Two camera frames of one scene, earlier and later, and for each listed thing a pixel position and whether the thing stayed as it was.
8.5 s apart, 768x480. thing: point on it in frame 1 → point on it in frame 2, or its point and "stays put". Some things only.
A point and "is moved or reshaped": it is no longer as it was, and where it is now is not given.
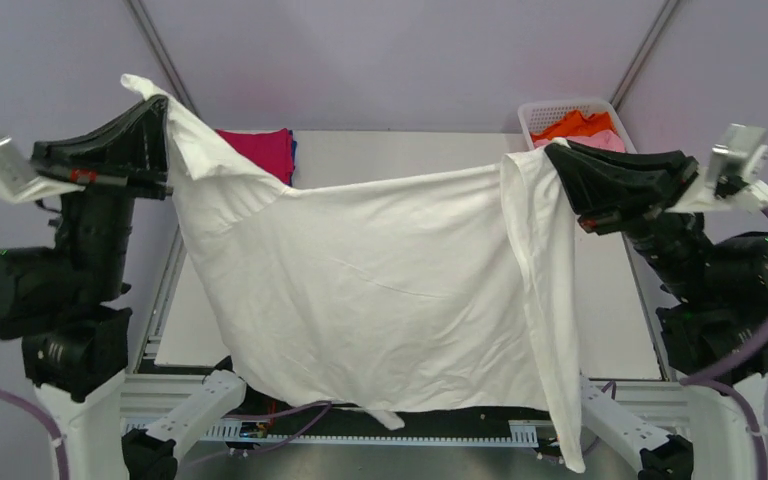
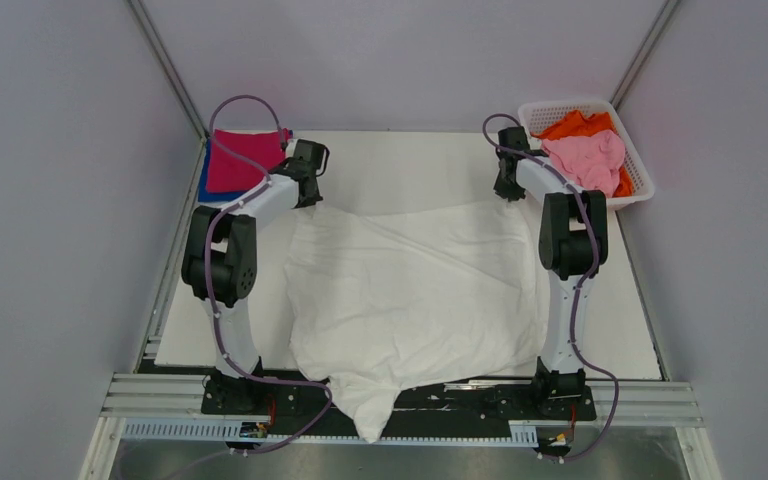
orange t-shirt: x=576 y=124 stays put
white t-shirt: x=454 y=292 is moved or reshaped
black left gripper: x=138 y=137 → x=312 y=200
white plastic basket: x=539 y=114 stays put
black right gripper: x=601 y=217 → x=510 y=194
